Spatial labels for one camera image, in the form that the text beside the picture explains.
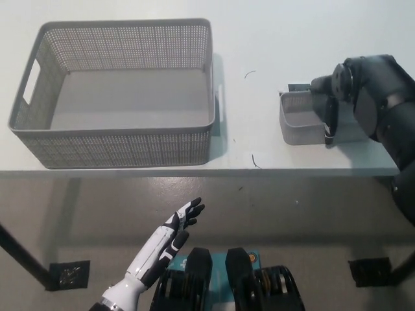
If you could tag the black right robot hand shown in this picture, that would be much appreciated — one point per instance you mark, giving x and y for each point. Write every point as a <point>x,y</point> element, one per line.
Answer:
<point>330,113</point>

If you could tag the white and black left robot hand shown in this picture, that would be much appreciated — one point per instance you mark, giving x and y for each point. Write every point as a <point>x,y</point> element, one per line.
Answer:
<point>152,249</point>

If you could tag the small grey perforated basket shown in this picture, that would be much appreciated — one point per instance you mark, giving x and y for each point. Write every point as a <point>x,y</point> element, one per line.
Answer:
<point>301,133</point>

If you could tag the black tape patch on table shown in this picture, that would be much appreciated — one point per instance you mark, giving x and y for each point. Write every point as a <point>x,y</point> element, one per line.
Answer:
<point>300,87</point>

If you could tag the large grey perforated basket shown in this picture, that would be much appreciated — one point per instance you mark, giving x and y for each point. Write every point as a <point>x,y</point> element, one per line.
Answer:
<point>129,145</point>

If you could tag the black table leg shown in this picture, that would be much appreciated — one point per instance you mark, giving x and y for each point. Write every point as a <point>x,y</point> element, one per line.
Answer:
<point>22,256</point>
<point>405,269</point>

